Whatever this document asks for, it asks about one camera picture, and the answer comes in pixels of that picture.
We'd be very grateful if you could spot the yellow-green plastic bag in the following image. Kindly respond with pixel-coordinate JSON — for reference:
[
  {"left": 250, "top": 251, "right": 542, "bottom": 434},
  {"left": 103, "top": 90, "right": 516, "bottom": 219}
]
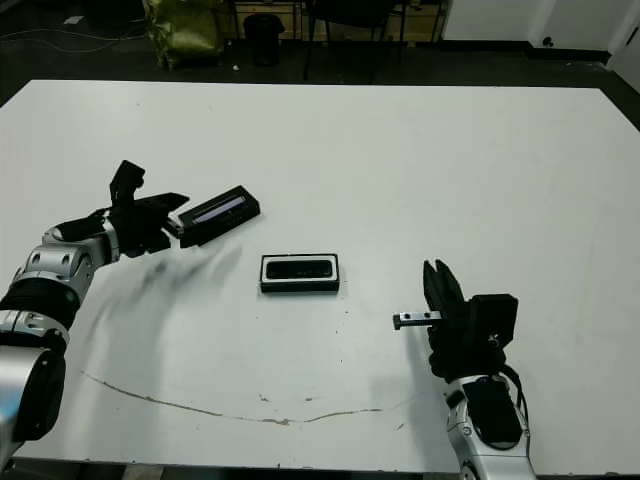
[{"left": 142, "top": 0, "right": 225, "bottom": 69}]

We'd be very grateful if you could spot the black trash bin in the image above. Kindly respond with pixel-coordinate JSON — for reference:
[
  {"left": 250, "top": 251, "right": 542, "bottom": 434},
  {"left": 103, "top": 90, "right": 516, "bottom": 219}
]
[{"left": 243, "top": 13, "right": 282, "bottom": 66}]

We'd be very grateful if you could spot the black slim camera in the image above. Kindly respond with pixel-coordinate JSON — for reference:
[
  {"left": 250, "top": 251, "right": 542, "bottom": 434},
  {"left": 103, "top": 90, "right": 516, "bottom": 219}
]
[{"left": 264, "top": 258, "right": 335, "bottom": 280}]

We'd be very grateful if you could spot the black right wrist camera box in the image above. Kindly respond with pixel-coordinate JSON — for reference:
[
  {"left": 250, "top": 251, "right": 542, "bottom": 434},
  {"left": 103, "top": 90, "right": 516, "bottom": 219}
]
[{"left": 469, "top": 293, "right": 519, "bottom": 351}]

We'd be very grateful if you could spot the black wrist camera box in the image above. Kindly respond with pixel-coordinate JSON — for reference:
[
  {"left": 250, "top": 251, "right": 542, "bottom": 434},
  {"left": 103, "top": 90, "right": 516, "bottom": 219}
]
[
  {"left": 108, "top": 159, "right": 147, "bottom": 206},
  {"left": 469, "top": 293, "right": 519, "bottom": 351}
]

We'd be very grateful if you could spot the white door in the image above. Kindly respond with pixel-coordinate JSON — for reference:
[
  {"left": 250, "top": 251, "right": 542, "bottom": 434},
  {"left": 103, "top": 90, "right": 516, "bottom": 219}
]
[{"left": 607, "top": 0, "right": 640, "bottom": 96}]

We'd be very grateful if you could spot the black box base white inlay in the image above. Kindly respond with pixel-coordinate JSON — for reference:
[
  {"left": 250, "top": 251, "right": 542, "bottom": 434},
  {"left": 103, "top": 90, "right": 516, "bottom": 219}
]
[{"left": 258, "top": 252, "right": 341, "bottom": 296}]

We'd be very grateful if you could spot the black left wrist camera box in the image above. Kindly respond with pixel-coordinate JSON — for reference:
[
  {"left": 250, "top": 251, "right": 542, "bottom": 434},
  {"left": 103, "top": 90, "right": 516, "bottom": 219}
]
[{"left": 108, "top": 159, "right": 147, "bottom": 206}]

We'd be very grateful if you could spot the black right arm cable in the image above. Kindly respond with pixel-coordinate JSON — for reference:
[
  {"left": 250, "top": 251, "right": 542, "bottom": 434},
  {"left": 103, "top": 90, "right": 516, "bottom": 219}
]
[{"left": 499, "top": 364, "right": 531, "bottom": 436}]

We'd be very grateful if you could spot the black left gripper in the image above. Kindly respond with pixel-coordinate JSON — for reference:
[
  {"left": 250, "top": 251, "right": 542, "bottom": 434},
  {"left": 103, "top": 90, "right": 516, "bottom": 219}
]
[{"left": 102, "top": 191, "right": 192, "bottom": 260}]

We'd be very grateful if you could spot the black box lid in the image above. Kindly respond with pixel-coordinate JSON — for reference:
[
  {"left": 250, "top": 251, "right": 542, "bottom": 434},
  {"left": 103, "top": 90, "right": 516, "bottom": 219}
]
[{"left": 177, "top": 184, "right": 264, "bottom": 249}]

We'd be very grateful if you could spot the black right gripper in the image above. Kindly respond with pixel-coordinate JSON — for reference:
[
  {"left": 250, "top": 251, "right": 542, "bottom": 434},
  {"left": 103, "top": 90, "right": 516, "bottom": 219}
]
[{"left": 392, "top": 258, "right": 505, "bottom": 386}]

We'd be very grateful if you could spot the white floor cable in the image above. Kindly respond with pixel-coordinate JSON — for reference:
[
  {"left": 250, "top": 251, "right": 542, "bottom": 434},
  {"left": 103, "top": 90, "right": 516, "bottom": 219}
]
[{"left": 0, "top": 19, "right": 146, "bottom": 54}]

